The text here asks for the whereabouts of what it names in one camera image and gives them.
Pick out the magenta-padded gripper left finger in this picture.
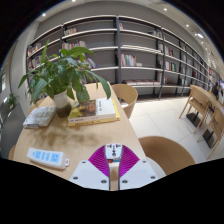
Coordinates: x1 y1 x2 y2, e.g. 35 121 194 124
69 143 111 192

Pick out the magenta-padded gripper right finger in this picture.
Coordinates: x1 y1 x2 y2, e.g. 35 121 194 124
118 143 159 191

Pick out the small white charger block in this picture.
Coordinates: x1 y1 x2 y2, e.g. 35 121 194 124
104 143 124 164

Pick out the white power strip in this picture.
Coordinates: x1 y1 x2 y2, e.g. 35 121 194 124
26 147 71 170

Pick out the thin yellow book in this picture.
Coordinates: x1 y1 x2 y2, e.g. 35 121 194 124
68 98 121 127

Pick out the grey-white cover book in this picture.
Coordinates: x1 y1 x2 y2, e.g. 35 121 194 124
22 105 57 129

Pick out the green potted plant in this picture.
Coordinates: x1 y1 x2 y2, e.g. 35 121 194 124
18 39 112 118

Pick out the small background potted plant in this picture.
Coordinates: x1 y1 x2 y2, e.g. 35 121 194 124
5 93 20 111

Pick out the person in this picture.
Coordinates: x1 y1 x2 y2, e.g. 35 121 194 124
213 79 224 101

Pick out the grey bookshelf unit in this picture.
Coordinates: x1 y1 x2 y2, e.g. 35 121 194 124
25 14 214 101

